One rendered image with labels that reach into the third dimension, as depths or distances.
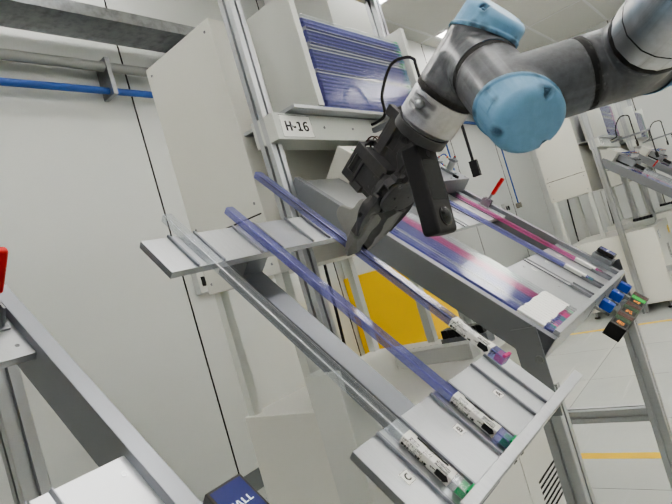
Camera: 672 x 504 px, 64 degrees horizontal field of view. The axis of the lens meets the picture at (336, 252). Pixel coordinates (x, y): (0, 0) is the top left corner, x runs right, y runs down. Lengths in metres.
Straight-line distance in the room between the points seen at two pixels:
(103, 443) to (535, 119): 0.53
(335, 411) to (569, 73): 0.48
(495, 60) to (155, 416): 2.37
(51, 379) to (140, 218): 2.19
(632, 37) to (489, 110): 0.13
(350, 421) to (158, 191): 2.34
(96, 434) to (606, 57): 0.62
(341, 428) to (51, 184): 2.15
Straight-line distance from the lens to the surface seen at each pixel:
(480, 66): 0.59
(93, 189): 2.77
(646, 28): 0.55
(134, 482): 0.58
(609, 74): 0.60
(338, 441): 0.76
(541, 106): 0.55
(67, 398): 0.67
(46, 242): 2.61
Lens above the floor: 0.96
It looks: 2 degrees up
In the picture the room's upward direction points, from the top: 16 degrees counter-clockwise
